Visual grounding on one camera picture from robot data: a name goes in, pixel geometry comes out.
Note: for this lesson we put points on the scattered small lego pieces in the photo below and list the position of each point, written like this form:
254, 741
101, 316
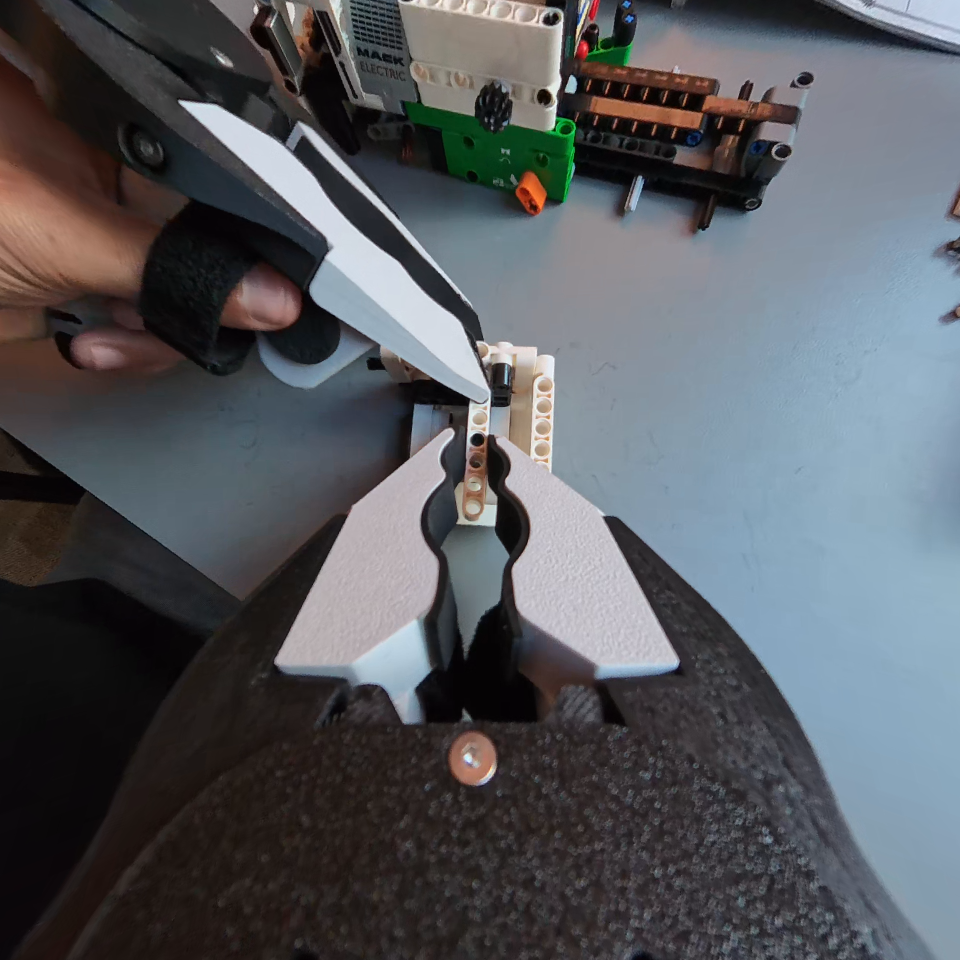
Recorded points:
952, 247

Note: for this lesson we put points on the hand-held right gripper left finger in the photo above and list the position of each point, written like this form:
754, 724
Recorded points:
367, 592

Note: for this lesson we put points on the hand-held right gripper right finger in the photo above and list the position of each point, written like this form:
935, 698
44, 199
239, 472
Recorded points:
585, 592

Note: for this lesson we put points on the white lego sub-assembly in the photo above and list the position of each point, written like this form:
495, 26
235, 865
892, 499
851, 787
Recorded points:
541, 412

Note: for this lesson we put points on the person's left hand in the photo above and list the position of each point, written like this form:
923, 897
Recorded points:
60, 225

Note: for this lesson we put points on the white and green lego truck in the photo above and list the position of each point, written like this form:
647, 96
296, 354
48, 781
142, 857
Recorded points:
487, 60

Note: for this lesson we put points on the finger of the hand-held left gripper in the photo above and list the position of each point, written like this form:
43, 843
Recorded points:
375, 300
390, 240

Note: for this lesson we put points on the open instruction booklet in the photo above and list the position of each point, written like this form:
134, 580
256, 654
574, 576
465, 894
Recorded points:
900, 15

